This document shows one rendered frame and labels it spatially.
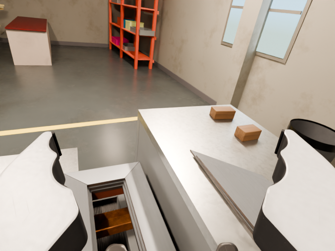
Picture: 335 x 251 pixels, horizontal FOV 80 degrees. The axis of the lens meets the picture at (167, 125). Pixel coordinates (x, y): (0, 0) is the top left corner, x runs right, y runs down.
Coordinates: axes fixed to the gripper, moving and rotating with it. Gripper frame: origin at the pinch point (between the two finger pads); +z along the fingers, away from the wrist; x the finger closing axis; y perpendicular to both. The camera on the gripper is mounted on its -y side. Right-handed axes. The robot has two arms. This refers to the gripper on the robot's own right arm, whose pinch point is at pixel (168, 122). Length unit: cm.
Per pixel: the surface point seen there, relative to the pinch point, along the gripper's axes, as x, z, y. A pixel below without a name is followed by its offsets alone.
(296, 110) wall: 164, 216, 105
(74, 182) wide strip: -38, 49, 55
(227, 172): 20, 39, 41
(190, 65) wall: 55, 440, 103
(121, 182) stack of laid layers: -20, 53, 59
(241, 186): 23, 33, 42
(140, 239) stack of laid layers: -9, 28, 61
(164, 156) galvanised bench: -1, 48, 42
